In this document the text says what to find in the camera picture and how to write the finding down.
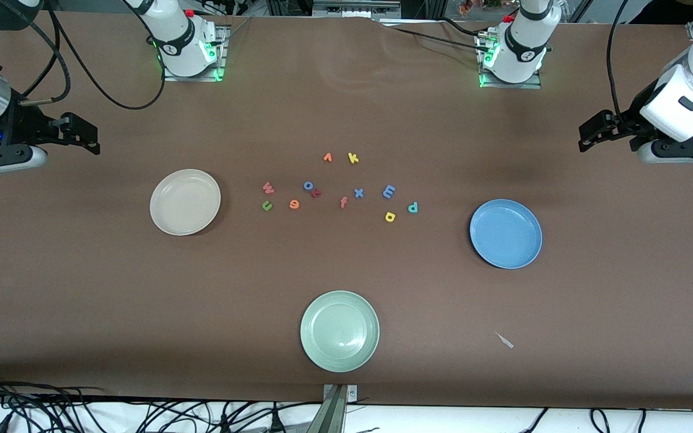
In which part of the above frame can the brown paper table cover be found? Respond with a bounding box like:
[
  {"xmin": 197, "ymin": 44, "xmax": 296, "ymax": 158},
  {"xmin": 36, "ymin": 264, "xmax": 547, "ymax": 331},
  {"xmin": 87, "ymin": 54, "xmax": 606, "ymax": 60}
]
[{"xmin": 0, "ymin": 9, "xmax": 693, "ymax": 411}]

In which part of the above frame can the beige round plate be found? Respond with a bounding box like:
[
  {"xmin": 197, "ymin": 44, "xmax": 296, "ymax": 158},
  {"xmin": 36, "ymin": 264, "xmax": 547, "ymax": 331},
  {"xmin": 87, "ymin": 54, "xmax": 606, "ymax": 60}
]
[{"xmin": 149, "ymin": 168, "xmax": 222, "ymax": 236}]

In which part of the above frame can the pale green round plate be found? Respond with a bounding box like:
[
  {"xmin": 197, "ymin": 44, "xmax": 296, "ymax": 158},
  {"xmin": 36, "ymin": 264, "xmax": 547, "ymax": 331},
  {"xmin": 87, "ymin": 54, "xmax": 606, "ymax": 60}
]
[{"xmin": 300, "ymin": 290, "xmax": 380, "ymax": 373}]

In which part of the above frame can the thin black table cable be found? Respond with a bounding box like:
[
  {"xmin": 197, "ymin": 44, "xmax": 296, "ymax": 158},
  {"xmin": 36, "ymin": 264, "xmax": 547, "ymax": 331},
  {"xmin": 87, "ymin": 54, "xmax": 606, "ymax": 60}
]
[{"xmin": 380, "ymin": 17, "xmax": 488, "ymax": 55}]

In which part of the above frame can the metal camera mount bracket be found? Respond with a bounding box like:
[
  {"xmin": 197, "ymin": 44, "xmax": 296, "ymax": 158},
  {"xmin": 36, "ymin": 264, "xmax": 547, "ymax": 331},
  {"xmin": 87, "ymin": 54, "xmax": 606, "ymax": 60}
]
[{"xmin": 321, "ymin": 384, "xmax": 359, "ymax": 433}]

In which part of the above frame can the blue round plate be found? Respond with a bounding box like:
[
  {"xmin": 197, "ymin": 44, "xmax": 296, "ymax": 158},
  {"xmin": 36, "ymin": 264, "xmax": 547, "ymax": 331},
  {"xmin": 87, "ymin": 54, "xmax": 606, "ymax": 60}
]
[{"xmin": 469, "ymin": 199, "xmax": 543, "ymax": 269}]

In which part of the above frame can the long black arm cable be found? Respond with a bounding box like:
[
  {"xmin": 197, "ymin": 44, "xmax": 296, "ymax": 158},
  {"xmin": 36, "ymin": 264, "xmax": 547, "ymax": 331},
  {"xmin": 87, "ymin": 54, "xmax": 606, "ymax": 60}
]
[{"xmin": 51, "ymin": 9, "xmax": 168, "ymax": 111}]

